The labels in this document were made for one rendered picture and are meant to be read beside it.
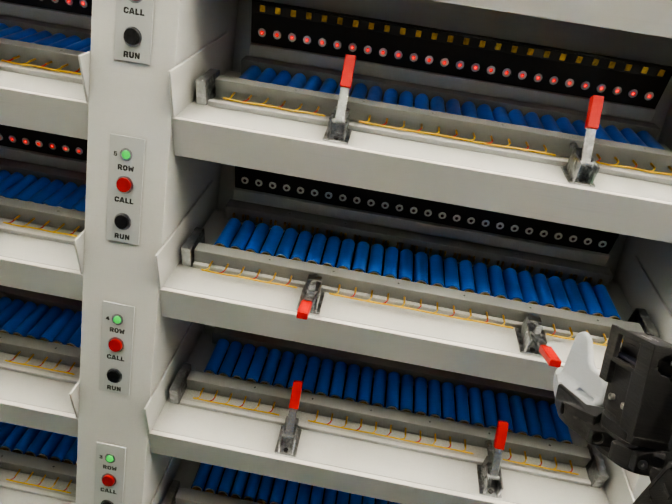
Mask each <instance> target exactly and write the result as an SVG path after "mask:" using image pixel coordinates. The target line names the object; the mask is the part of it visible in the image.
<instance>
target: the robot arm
mask: <svg viewBox="0 0 672 504"><path fill-rule="evenodd" d="M623 336H624V339H623V340H624V341H623V343H622V347H621V342H622V338H623ZM553 389H554V396H555V406H556V409H557V413H558V416H559V418H560V419H561V420H562V421H563V422H564V423H565V424H566V425H567V426H568V427H569V428H570V429H572V430H573V431H575V432H576V433H577V434H579V435H580V436H582V437H583V438H584V439H585V440H586V442H587V443H588V444H591V445H595V447H596V448H597V450H598V451H599V452H601V453H602V454H603V455H604V456H606V457H607V458H608V459H610V460H611V461H612V462H614V463H615V464H617V465H618V466H620V467H621V468H623V469H625V470H628V471H630V472H633V473H636V474H639V475H644V476H649V478H650V481H651V483H650V484H649V485H648V486H647V488H646V489H645V490H644V491H643V492H642V493H641V494H640V495H639V497H638V498H637V499H636V500H635V501H634V502H633V503H632V504H672V344H671V343H669V342H666V341H664V340H662V339H660V338H658V337H655V336H654V334H651V333H640V332H635V331H629V330H626V329H624V328H622V327H620V326H618V325H615V324H612V326H611V330H610V334H609V339H608V343H607V347H606V350H605V354H604V358H603V362H602V366H601V371H599V370H598V369H597V368H596V366H595V362H594V352H593V341H592V337H591V335H590V334H589V333H587V332H580V333H579V334H578V335H577V336H576V337H575V340H574V342H573V345H572V347H571V350H570V352H569V355H568V357H567V360H566V362H565V365H564V367H563V368H562V367H559V368H558V369H557V370H556V371H555V375H554V380H553Z"/></svg>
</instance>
